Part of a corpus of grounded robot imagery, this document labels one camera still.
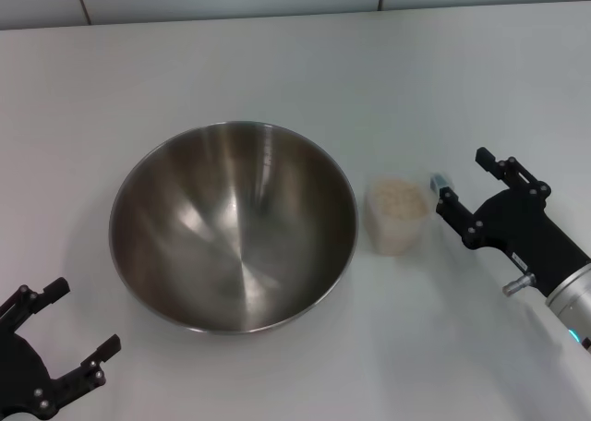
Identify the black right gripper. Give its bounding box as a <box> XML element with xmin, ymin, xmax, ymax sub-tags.
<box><xmin>435</xmin><ymin>146</ymin><xmax>591</xmax><ymax>298</ymax></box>

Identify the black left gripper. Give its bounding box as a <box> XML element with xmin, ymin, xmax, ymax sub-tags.
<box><xmin>0</xmin><ymin>277</ymin><xmax>123</xmax><ymax>418</ymax></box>

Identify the clear cup of rice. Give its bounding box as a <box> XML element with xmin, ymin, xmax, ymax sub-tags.
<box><xmin>368</xmin><ymin>176</ymin><xmax>428</xmax><ymax>256</ymax></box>

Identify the stainless steel mixing bowl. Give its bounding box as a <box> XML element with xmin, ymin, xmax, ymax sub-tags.
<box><xmin>108</xmin><ymin>120</ymin><xmax>360</xmax><ymax>336</ymax></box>

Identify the metal plug on right gripper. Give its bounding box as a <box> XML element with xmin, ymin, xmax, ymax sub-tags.
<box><xmin>502</xmin><ymin>273</ymin><xmax>537</xmax><ymax>297</ymax></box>

